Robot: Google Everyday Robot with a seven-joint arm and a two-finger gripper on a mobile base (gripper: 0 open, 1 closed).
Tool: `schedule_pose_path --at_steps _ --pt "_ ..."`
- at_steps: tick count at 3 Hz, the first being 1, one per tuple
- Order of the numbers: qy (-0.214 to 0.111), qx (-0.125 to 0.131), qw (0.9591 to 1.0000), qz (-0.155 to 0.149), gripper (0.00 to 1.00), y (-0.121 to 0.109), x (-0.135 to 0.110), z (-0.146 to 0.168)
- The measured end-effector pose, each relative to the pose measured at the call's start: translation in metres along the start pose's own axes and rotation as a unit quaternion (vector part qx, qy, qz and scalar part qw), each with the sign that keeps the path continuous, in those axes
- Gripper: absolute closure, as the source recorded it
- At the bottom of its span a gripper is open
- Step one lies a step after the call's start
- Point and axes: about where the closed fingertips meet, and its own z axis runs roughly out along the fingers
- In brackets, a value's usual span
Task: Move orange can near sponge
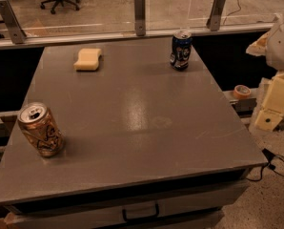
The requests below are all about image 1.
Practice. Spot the yellow sponge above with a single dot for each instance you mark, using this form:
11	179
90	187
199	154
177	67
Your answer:
88	60

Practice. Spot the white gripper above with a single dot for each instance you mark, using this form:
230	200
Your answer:
282	45

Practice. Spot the blue soda can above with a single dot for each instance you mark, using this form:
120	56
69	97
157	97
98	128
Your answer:
181	50

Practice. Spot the glass barrier panel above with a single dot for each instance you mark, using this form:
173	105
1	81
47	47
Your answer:
43	18

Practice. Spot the middle metal bracket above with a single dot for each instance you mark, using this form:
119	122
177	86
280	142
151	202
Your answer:
139	17

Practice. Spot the black drawer handle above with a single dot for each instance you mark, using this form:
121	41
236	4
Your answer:
135	213

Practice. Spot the right metal bracket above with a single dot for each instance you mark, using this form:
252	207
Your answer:
213	23

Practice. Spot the orange soda can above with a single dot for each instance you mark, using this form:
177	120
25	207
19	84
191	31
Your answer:
37	124

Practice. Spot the metal bracket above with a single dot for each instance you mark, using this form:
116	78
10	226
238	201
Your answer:
213	23
139	17
17	35

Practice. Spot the grey table drawer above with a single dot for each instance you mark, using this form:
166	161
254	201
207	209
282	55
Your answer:
201	209

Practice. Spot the orange tape roll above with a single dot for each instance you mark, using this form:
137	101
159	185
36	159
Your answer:
241	92

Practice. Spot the left metal bracket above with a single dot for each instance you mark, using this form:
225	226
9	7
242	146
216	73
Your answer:
17	35

